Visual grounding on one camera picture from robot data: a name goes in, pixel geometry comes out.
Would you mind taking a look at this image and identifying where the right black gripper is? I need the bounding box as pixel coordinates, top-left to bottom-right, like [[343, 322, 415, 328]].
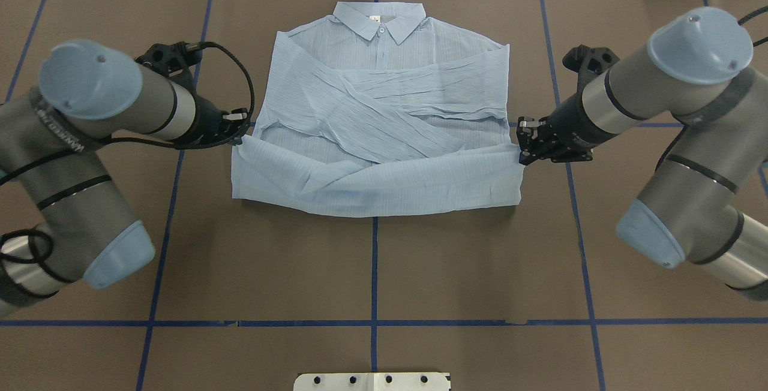
[[516, 100, 595, 166]]

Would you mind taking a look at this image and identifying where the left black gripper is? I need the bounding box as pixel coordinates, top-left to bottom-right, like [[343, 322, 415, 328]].
[[192, 98, 250, 149]]

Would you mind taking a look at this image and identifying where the light blue button shirt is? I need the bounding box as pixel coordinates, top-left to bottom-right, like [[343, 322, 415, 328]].
[[230, 1, 524, 217]]

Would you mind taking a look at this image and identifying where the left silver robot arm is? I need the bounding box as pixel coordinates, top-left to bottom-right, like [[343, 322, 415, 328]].
[[1, 39, 255, 317]]

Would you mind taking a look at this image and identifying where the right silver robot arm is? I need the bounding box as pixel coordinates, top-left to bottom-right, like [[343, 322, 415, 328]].
[[516, 7, 767, 303]]

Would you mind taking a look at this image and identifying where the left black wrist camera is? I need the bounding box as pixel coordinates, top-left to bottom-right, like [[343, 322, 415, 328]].
[[134, 41, 203, 88]]

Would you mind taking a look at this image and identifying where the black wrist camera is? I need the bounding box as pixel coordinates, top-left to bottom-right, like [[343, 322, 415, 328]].
[[134, 41, 203, 88], [562, 44, 620, 94]]

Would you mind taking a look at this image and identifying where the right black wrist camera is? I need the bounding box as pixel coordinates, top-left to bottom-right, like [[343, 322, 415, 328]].
[[562, 44, 620, 94]]

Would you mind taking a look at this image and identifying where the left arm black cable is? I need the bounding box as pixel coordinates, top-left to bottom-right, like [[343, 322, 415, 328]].
[[0, 42, 256, 284]]

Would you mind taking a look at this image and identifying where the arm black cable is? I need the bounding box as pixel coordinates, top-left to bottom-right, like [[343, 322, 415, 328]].
[[737, 6, 768, 27], [0, 42, 256, 284]]

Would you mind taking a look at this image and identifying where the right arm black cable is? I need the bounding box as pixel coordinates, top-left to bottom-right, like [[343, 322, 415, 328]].
[[737, 6, 768, 27]]

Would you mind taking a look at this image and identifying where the white mast base plate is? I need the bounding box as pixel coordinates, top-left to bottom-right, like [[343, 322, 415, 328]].
[[293, 372, 452, 390]]

